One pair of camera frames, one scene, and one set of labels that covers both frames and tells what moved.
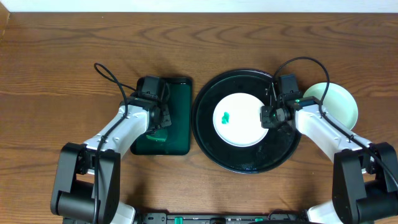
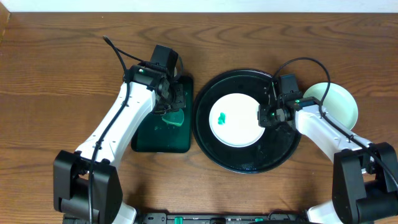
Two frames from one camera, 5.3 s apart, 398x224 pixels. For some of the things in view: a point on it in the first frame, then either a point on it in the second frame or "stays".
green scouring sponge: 159,135 → 175,117
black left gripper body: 165,121 → 171,101
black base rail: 239,217 stays
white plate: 237,119 stays
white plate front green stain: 338,101 stays
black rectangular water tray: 180,96 stays
